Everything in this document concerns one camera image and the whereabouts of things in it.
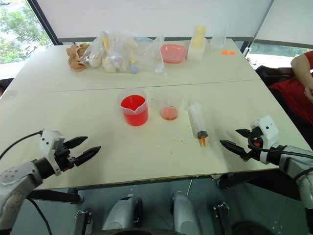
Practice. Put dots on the black folding table leg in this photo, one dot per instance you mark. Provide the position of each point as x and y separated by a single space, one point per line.
82 222
223 218

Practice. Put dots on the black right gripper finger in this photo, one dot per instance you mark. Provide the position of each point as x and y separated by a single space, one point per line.
236 147
245 132

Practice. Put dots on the brown crumpled cloth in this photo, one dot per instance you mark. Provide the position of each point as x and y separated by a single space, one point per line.
75 57

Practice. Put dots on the black table frame bar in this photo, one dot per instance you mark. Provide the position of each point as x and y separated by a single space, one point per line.
256 182
53 196

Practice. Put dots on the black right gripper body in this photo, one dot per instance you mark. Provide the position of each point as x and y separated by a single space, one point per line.
255 139

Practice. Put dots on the small orange plastic piece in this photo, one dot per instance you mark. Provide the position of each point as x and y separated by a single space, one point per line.
227 52

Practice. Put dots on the person in red shirt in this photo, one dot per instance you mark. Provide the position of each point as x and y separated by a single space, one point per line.
297 95

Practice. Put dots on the yellow and white brush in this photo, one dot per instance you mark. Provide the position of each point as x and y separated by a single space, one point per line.
105 39

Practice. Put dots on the empty clear plastic bag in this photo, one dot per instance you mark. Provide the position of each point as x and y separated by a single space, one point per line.
152 55

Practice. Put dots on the beaker with red liquid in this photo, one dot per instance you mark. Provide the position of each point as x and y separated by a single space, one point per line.
135 112

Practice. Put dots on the clear beaker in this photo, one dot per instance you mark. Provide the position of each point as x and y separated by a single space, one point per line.
218 40

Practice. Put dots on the clear syringe with orange tip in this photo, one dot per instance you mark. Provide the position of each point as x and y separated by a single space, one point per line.
196 118

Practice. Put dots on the grey robot leg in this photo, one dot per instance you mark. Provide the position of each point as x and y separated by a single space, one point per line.
185 213
122 213

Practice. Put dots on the small clear plastic cup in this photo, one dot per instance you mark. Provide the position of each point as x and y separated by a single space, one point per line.
169 111

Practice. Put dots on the clear plastic bag with items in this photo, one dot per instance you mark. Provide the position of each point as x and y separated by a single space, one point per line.
112 52

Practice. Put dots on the grey robot left leg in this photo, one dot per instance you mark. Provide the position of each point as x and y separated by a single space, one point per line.
122 213

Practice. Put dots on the person's bare hand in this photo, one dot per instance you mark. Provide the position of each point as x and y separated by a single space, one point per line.
310 94

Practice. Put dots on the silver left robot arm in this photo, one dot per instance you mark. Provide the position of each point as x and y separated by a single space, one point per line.
14 181

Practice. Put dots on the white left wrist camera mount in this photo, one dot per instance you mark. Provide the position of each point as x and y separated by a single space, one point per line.
49 143

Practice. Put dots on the pink plastic bowl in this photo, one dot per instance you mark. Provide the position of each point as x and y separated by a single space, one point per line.
173 52

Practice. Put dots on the grey robot right leg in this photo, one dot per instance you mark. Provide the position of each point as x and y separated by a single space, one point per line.
185 213

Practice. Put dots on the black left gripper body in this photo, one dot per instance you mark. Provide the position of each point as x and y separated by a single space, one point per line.
64 157

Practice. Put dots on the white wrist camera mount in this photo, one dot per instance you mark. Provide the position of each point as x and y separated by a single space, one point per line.
49 143
267 132

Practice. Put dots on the blue and yellow small tool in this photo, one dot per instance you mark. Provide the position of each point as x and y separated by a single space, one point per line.
134 64

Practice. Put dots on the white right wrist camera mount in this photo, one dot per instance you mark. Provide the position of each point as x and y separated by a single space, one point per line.
267 132

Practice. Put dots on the white bottle with yellow top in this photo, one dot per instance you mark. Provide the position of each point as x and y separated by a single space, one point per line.
196 46

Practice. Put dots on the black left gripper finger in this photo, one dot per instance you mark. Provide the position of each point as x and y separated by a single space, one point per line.
77 141
88 154

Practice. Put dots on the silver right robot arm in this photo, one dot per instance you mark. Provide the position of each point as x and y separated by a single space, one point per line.
297 161

